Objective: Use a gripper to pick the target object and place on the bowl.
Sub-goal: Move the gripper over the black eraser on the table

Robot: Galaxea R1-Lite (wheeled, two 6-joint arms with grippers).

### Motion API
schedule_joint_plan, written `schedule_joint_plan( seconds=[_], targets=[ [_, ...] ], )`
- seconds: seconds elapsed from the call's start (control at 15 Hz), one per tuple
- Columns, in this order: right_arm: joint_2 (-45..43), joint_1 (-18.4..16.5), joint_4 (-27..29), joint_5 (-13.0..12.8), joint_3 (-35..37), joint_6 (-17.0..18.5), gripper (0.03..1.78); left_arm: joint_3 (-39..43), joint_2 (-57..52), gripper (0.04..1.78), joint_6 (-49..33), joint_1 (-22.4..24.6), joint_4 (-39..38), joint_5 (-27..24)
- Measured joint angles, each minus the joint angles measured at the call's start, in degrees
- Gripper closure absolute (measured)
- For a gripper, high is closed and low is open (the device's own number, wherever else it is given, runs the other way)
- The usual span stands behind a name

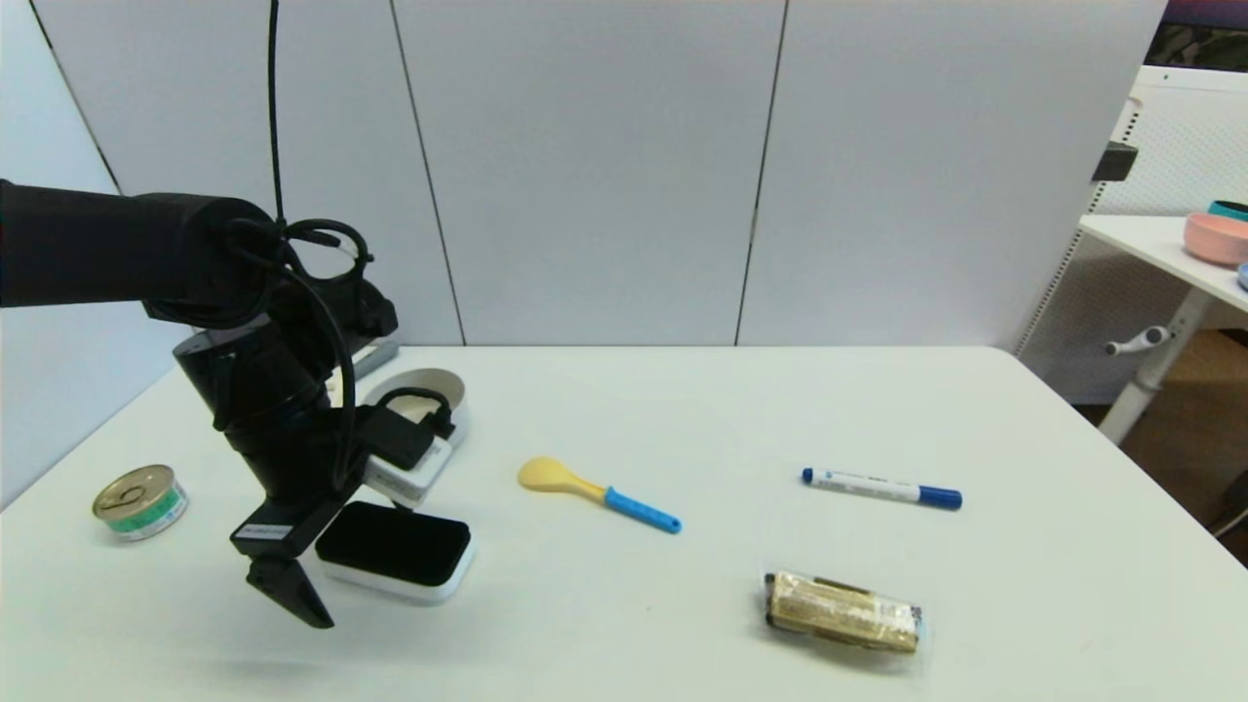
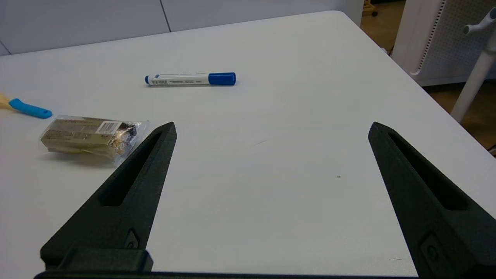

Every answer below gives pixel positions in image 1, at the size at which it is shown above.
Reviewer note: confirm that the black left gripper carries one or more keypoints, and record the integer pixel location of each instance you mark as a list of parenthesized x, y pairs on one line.
[(276, 535)]

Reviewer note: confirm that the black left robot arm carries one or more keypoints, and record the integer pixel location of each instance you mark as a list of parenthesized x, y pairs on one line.
[(97, 244)]

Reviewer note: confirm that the beige brown bowl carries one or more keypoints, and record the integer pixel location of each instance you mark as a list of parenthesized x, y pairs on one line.
[(429, 378)]

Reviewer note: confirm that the pink bowl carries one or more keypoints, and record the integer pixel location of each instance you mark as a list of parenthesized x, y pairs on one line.
[(1217, 241)]

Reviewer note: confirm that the teal bowl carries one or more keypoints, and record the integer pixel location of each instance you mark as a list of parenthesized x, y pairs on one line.
[(1231, 209)]

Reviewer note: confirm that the black white board eraser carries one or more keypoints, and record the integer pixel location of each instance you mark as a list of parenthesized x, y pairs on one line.
[(395, 546)]

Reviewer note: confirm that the green label tin can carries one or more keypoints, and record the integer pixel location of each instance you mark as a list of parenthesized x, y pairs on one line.
[(138, 497)]

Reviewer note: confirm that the clear wrapped brown snack packet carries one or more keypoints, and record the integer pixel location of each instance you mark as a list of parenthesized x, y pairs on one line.
[(838, 611)]

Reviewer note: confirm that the blue white marker pen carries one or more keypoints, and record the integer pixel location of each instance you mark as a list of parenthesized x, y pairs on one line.
[(877, 487)]

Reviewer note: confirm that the white side table top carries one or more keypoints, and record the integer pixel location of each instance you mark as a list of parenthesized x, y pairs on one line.
[(1141, 237)]

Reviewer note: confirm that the black clamp on pegboard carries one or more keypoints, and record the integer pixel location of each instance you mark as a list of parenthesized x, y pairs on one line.
[(1111, 162)]

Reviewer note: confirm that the white pegboard panel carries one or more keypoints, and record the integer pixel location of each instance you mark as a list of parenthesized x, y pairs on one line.
[(1189, 146)]

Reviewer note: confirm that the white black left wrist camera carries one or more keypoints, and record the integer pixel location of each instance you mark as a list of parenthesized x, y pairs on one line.
[(409, 478)]

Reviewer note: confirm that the dark wall screen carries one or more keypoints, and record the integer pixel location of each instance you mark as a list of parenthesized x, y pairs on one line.
[(1199, 39)]

